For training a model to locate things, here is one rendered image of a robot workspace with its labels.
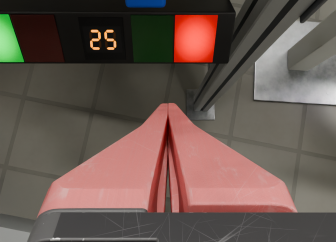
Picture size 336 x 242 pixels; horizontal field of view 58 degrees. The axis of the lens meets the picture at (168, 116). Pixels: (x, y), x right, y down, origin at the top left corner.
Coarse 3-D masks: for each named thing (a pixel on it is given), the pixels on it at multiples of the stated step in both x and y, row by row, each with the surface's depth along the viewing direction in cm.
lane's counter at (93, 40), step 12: (84, 24) 21; (96, 24) 21; (108, 24) 21; (120, 24) 21; (84, 36) 21; (96, 36) 21; (108, 36) 21; (120, 36) 21; (84, 48) 22; (96, 48) 22; (108, 48) 22; (120, 48) 22
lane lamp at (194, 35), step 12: (180, 24) 21; (192, 24) 21; (204, 24) 21; (216, 24) 21; (180, 36) 21; (192, 36) 21; (204, 36) 21; (180, 48) 22; (192, 48) 22; (204, 48) 22; (180, 60) 23; (192, 60) 23; (204, 60) 23
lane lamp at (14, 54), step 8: (0, 16) 20; (8, 16) 20; (0, 24) 21; (8, 24) 21; (0, 32) 21; (8, 32) 21; (0, 40) 21; (8, 40) 21; (16, 40) 21; (0, 48) 22; (8, 48) 22; (16, 48) 22; (0, 56) 22; (8, 56) 22; (16, 56) 22
